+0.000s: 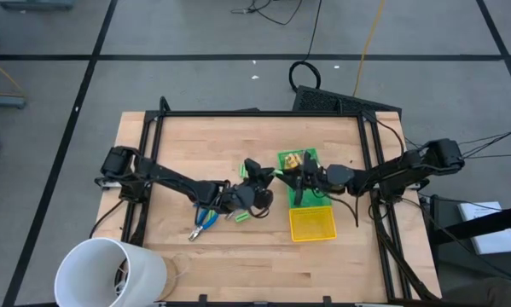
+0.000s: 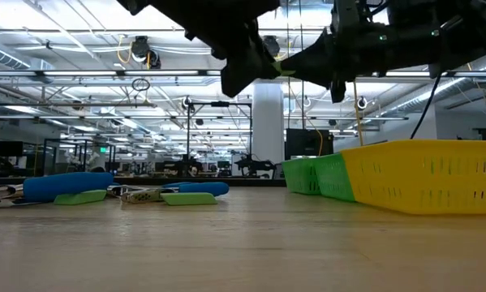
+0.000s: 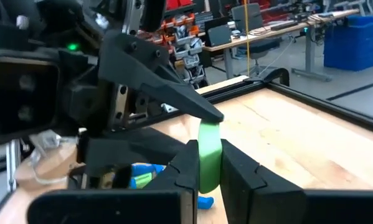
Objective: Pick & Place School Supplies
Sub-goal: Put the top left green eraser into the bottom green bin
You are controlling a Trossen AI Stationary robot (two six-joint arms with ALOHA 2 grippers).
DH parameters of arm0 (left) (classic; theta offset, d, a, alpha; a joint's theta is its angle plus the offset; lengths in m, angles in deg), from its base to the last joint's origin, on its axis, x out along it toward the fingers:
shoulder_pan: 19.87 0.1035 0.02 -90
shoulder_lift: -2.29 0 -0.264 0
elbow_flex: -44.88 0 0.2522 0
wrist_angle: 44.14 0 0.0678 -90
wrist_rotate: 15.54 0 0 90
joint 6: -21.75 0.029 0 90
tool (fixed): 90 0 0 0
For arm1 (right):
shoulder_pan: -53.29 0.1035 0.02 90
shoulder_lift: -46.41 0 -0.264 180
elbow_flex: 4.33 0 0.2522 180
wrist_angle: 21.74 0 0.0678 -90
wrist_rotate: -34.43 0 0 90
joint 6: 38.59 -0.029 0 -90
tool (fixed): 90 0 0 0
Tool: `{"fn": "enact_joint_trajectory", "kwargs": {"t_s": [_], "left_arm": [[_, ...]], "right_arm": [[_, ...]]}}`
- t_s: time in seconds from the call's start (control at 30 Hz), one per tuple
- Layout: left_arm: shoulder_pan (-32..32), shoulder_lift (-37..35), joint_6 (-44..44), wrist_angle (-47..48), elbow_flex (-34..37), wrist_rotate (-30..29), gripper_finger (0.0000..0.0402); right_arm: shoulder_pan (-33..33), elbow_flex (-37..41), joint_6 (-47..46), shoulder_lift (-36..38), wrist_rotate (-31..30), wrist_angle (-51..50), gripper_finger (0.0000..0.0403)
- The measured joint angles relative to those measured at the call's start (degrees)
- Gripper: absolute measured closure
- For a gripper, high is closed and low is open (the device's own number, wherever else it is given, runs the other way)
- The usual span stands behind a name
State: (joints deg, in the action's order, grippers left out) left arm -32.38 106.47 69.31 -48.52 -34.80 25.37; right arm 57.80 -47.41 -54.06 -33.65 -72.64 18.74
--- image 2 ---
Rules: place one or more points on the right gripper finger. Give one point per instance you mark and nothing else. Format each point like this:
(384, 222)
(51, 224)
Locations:
(317, 61)

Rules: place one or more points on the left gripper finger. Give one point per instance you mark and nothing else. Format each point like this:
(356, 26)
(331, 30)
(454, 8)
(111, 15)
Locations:
(246, 75)

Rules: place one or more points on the green Ticonderoga eraser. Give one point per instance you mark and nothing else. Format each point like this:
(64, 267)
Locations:
(80, 198)
(284, 73)
(188, 198)

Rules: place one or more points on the black background robot arm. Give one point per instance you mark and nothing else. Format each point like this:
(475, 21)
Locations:
(252, 165)
(183, 167)

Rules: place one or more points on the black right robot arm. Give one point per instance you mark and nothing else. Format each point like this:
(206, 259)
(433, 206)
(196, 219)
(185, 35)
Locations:
(449, 44)

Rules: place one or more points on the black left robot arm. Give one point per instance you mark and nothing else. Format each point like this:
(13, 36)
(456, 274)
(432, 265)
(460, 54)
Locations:
(194, 16)

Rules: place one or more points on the white building column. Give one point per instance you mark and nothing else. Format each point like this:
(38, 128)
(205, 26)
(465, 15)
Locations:
(269, 121)

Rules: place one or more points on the black mesh computer case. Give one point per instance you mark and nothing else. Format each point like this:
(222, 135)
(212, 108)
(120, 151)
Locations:
(307, 144)

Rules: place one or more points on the small green plastic basket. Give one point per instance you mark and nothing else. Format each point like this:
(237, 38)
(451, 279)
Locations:
(299, 176)

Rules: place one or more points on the medium green plastic basket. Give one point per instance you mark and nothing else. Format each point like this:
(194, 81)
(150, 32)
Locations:
(334, 178)

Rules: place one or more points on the yellow plastic basket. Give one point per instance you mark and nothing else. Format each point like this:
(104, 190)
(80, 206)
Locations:
(421, 178)

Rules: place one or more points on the black monitor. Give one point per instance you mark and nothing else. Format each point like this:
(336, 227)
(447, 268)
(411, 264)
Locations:
(7, 148)

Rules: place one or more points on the black robot station frame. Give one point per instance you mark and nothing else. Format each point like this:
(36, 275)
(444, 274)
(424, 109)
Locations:
(220, 104)

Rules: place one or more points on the black aluminium table frame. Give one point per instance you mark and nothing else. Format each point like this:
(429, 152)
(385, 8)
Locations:
(246, 181)

